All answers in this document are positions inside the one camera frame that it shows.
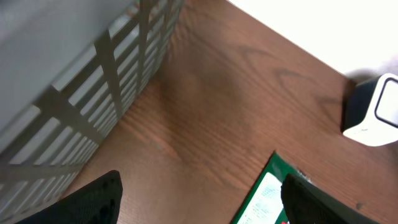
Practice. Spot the white barcode scanner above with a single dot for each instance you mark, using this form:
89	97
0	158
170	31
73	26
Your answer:
371	112

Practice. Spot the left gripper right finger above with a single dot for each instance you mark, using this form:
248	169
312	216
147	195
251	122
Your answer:
305	203

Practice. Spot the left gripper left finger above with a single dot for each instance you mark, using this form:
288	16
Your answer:
97	202

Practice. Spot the green white pouch packet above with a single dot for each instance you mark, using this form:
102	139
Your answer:
263	203

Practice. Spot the grey plastic mesh basket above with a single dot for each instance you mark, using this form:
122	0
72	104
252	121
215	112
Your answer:
70	69

